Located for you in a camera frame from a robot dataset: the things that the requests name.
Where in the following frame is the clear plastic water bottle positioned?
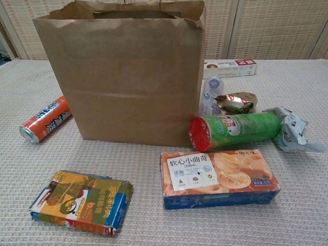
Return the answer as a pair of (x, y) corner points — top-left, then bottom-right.
(198, 76), (225, 116)

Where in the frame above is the blue-orange cookie box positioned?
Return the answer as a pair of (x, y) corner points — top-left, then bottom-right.
(160, 149), (281, 210)

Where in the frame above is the red lidded cup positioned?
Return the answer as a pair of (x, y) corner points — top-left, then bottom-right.
(189, 112), (280, 152)

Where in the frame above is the brown paper bag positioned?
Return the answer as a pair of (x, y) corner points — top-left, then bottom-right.
(32, 0), (207, 149)

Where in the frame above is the gold brown candy wrapper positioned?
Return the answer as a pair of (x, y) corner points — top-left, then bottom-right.
(214, 91), (258, 114)

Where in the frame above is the long white-red wrap box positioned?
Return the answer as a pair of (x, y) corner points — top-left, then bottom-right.
(203, 58), (258, 79)

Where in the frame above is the yellow blue snack packet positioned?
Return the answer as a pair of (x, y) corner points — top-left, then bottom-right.
(29, 170), (134, 237)

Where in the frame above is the orange soda can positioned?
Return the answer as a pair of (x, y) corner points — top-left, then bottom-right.
(19, 95), (73, 144)

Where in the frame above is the grey white plastic packet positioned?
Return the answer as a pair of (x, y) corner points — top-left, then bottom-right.
(262, 107), (328, 153)

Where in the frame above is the beige woven tablecloth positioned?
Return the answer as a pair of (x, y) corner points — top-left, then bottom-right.
(0, 58), (328, 246)

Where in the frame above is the woven folding screen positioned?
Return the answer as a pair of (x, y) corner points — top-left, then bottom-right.
(0, 0), (328, 62)

